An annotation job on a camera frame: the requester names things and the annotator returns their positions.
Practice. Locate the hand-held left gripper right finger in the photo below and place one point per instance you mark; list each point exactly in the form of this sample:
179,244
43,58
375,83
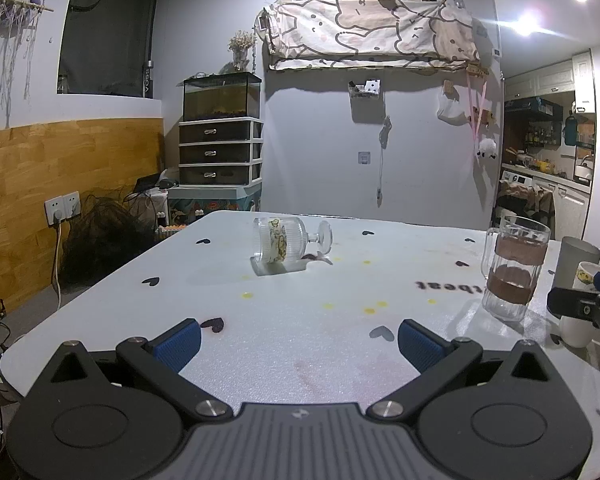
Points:
420,344

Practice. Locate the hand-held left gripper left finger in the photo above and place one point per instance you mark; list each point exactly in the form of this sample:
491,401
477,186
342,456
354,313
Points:
179,344

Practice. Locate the clear stemmed glass cup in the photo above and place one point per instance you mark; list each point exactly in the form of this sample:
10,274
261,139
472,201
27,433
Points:
280,240

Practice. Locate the white floral print cup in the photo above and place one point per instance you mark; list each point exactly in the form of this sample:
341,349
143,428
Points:
582,275

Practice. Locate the grey frosted cup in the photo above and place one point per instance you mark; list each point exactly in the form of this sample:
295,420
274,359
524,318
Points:
575,257

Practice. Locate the glass mug with brown bands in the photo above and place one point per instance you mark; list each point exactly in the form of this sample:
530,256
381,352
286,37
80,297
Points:
514,275

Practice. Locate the white kettle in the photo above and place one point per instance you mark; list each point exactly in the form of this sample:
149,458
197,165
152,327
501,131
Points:
583,171

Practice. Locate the white washing machine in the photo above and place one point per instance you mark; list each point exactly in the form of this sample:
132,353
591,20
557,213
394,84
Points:
525,195

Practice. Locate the black mesh pile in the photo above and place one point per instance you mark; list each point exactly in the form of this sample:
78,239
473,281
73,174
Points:
105,240

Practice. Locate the teal painted cabinet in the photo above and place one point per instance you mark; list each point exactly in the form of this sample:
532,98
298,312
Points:
215,200

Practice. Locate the black laptop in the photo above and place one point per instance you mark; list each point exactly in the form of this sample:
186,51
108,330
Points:
147,183

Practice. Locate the white sheep plush toy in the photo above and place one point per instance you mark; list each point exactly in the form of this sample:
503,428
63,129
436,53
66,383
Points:
487,147

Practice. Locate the white plastic drawer unit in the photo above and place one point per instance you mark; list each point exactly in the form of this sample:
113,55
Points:
220,152

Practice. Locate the pink ribbon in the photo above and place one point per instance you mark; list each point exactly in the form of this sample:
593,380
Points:
477,110

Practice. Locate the white hanging bag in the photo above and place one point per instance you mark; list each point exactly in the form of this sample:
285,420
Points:
452,109

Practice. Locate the glass fish tank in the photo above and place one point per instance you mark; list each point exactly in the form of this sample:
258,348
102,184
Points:
221,96

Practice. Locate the dried flowers in vase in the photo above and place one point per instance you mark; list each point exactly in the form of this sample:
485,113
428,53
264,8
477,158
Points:
241,47

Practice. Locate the printed blanket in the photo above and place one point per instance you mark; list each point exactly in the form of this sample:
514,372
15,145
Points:
370,27

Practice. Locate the dark covered window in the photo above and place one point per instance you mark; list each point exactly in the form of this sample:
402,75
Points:
107,30

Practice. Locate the white wall outlet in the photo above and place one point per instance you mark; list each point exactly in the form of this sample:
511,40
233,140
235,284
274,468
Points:
62,206

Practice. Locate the small wall socket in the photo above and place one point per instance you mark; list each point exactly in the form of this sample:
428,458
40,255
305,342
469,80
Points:
364,158

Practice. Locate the white kitchen wall cabinet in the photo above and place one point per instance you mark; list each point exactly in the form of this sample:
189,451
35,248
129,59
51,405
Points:
550,77

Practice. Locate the white macrame wall hanging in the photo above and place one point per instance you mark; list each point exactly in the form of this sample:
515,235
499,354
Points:
5,30

